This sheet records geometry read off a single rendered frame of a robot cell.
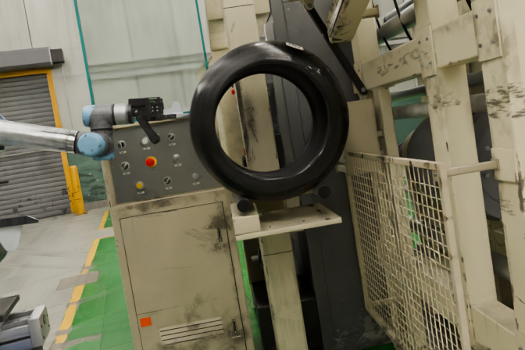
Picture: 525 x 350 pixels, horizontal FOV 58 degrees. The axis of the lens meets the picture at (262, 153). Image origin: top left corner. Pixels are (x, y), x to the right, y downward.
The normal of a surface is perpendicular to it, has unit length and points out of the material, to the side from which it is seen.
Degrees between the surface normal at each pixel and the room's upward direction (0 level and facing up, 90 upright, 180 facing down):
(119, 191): 90
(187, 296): 88
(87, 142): 90
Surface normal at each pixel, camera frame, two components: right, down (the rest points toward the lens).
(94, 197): 0.27, 0.01
